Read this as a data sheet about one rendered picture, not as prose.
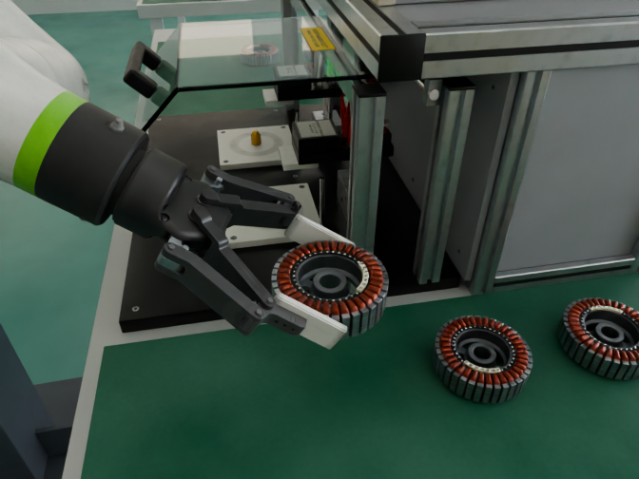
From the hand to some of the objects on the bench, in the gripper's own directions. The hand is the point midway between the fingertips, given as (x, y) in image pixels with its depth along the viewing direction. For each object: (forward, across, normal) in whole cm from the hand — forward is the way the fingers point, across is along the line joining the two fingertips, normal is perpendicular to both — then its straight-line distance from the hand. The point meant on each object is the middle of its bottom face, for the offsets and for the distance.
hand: (327, 283), depth 51 cm
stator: (+24, -6, -6) cm, 26 cm away
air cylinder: (+9, -36, -12) cm, 39 cm away
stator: (+38, -11, +3) cm, 40 cm away
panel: (+15, -51, -9) cm, 54 cm away
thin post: (+5, -28, -15) cm, 32 cm away
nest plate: (-9, -55, -23) cm, 60 cm away
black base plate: (-4, -44, -22) cm, 49 cm away
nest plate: (-3, -32, -19) cm, 37 cm away
